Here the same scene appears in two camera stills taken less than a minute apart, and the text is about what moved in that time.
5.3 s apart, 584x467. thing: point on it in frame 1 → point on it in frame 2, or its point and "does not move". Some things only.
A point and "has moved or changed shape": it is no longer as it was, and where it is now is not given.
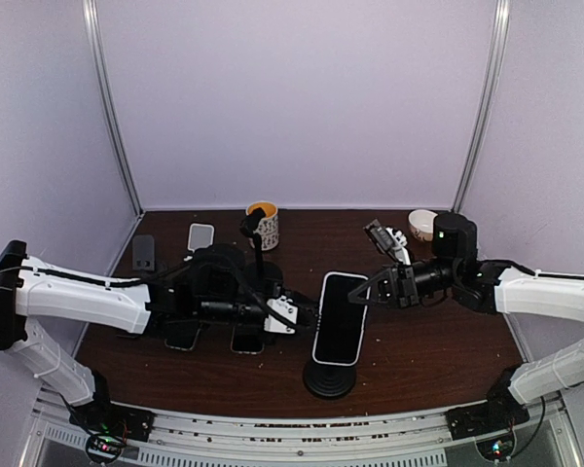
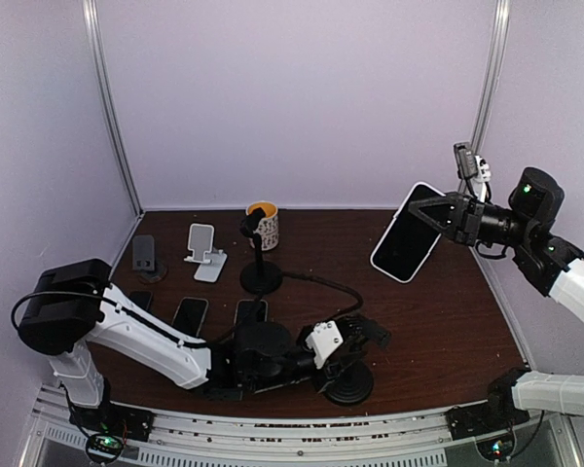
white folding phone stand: x=200 y=236 has moved or changed shape
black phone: x=341 y=322 → x=409 y=239
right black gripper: x=397 y=288 → x=461 y=214
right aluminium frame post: x=498 y=44 does not move
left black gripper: x=300 y=299 → x=335 y=364
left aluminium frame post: x=94 y=41 does not move
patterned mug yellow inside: x=269 y=227 does not move
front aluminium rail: x=555 y=436 does not move
